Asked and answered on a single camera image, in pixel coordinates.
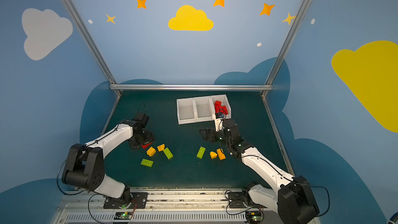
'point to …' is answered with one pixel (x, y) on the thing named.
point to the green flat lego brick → (146, 162)
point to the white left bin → (186, 110)
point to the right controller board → (253, 217)
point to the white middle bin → (204, 109)
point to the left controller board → (123, 215)
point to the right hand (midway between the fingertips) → (208, 127)
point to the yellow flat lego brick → (221, 154)
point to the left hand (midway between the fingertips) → (150, 141)
